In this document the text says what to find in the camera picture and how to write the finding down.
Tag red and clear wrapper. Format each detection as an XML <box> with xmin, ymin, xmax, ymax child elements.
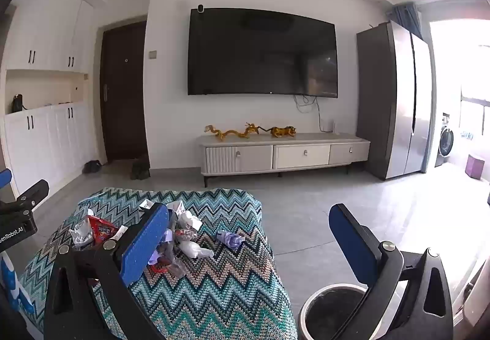
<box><xmin>147</xmin><ymin>229</ymin><xmax>184</xmax><ymax>275</ymax></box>

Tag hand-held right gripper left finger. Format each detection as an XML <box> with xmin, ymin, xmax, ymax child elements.
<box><xmin>44</xmin><ymin>202</ymin><xmax>171</xmax><ymax>340</ymax></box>

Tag white television cabinet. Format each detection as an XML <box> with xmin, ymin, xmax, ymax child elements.
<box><xmin>196</xmin><ymin>132</ymin><xmax>371</xmax><ymax>188</ymax></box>

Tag white shoe cabinet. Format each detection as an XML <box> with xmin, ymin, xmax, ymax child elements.
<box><xmin>2</xmin><ymin>0</ymin><xmax>100</xmax><ymax>211</ymax></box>

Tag pair of dark boots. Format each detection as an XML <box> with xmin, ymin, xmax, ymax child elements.
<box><xmin>130</xmin><ymin>154</ymin><xmax>150</xmax><ymax>180</ymax></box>

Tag silver washing machine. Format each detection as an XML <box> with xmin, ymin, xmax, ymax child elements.
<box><xmin>434</xmin><ymin>114</ymin><xmax>455</xmax><ymax>168</ymax></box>

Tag blue curtain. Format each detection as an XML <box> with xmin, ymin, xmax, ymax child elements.
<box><xmin>390</xmin><ymin>3</ymin><xmax>424</xmax><ymax>40</ymax></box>

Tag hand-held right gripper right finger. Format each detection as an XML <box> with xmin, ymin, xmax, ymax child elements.
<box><xmin>328</xmin><ymin>203</ymin><xmax>454</xmax><ymax>340</ymax></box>

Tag zigzag knitted blanket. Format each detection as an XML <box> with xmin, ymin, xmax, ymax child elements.
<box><xmin>17</xmin><ymin>187</ymin><xmax>299</xmax><ymax>340</ymax></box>

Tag dangling television cables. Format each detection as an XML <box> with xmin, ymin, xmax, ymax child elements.
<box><xmin>293</xmin><ymin>94</ymin><xmax>334</xmax><ymax>132</ymax></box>

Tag golden tiger figurine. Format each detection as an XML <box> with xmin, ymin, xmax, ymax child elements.
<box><xmin>268</xmin><ymin>126</ymin><xmax>297</xmax><ymax>139</ymax></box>

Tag dark brown entrance door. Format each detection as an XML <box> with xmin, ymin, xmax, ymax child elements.
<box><xmin>100</xmin><ymin>21</ymin><xmax>148</xmax><ymax>164</ymax></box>

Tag purple stool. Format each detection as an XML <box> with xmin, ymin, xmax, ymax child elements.
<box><xmin>465</xmin><ymin>154</ymin><xmax>487</xmax><ymax>182</ymax></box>

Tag white tissue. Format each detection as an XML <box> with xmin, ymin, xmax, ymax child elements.
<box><xmin>180</xmin><ymin>241</ymin><xmax>215</xmax><ymax>258</ymax></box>
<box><xmin>178</xmin><ymin>210</ymin><xmax>203</xmax><ymax>231</ymax></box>

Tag black wall television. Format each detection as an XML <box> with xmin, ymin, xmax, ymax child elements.
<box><xmin>187</xmin><ymin>8</ymin><xmax>338</xmax><ymax>98</ymax></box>

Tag clear plastic wrapper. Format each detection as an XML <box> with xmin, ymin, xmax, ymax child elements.
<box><xmin>174</xmin><ymin>229</ymin><xmax>198</xmax><ymax>243</ymax></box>

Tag purple wrapper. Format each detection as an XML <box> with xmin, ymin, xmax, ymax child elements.
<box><xmin>216</xmin><ymin>232</ymin><xmax>246</xmax><ymax>249</ymax></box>

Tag long golden dragon figurine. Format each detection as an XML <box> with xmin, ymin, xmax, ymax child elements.
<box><xmin>205</xmin><ymin>125</ymin><xmax>249</xmax><ymax>142</ymax></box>

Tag silver double-door refrigerator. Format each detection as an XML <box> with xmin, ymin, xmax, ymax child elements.
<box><xmin>356</xmin><ymin>21</ymin><xmax>432</xmax><ymax>181</ymax></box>

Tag crumpled white printed wrapper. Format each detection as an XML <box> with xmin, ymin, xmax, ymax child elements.
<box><xmin>71</xmin><ymin>218</ymin><xmax>92</xmax><ymax>249</ymax></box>

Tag white coffee table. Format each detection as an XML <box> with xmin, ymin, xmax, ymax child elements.
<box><xmin>454</xmin><ymin>256</ymin><xmax>490</xmax><ymax>329</ymax></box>

